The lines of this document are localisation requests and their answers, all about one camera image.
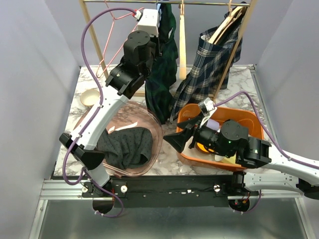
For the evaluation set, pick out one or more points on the navy beige plaid skirt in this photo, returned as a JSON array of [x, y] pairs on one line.
[[208, 67]]

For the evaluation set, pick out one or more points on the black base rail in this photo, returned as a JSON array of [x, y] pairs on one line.
[[177, 191]]

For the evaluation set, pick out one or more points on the light blue wavy hanger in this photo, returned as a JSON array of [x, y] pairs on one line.
[[158, 5]]

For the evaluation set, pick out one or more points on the pink transparent basin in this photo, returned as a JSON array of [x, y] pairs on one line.
[[116, 117]]

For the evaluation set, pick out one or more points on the wooden clothes rack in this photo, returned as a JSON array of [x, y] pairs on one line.
[[101, 55]]

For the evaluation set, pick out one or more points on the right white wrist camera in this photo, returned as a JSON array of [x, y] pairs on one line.
[[208, 109]]

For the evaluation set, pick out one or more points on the small beige bowl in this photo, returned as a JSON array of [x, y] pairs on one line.
[[90, 97]]

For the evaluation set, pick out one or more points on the lavender cup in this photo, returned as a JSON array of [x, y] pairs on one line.
[[214, 125]]

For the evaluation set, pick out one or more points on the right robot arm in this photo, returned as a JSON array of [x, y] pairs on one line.
[[289, 172]]

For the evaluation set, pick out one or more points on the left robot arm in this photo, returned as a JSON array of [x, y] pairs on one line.
[[122, 83]]

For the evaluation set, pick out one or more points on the orange bowl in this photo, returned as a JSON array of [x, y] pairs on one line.
[[203, 149]]

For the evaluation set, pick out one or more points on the yellow cup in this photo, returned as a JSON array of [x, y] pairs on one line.
[[223, 159]]

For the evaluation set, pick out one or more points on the empty wooden hanger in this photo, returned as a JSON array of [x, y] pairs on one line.
[[182, 44]]

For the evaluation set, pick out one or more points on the wooden hanger with skirt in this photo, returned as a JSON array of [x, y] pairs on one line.
[[234, 14]]

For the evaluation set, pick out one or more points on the green plaid skirt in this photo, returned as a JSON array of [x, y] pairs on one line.
[[164, 69]]

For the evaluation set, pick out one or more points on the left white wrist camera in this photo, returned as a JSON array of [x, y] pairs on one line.
[[149, 22]]

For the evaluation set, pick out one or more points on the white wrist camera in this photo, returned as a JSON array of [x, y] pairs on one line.
[[149, 22], [208, 109]]

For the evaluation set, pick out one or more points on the white board in bin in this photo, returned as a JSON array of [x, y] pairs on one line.
[[195, 153]]

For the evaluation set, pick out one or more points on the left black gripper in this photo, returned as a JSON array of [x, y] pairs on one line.
[[154, 39]]

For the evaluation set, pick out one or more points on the dark grey dotted skirt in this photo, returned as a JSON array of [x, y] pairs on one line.
[[127, 148]]

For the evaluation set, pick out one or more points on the orange plastic bin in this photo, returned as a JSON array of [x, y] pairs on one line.
[[245, 118]]

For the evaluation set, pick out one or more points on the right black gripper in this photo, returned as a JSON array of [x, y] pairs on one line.
[[178, 140]]

